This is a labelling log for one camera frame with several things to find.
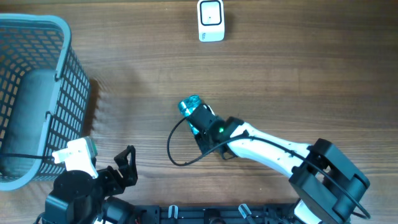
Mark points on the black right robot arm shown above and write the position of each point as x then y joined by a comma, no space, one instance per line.
329,186

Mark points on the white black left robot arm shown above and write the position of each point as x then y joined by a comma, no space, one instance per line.
78,198

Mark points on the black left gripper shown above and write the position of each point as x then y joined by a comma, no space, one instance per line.
127,170

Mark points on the grey plastic mesh basket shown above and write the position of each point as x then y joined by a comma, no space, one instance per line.
44,97

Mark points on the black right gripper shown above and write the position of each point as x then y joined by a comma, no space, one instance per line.
205,147

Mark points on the teal mouthwash bottle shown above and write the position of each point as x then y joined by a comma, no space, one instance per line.
188,105

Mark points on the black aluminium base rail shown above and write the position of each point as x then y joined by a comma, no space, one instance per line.
217,214

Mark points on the white barcode scanner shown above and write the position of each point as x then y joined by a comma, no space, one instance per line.
210,14

